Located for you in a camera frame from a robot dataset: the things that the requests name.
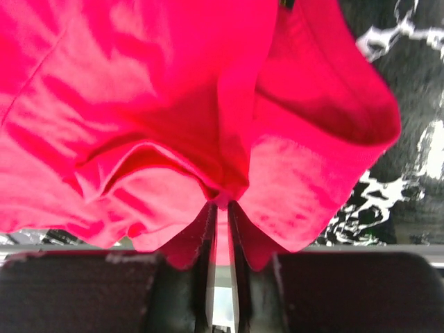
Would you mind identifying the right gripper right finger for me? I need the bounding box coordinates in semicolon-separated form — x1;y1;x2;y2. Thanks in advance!
228;200;288;332

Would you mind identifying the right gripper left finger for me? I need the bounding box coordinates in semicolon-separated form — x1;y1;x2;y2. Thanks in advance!
152;203;217;332

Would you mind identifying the red t-shirt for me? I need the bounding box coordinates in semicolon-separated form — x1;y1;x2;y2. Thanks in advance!
0;0;403;272

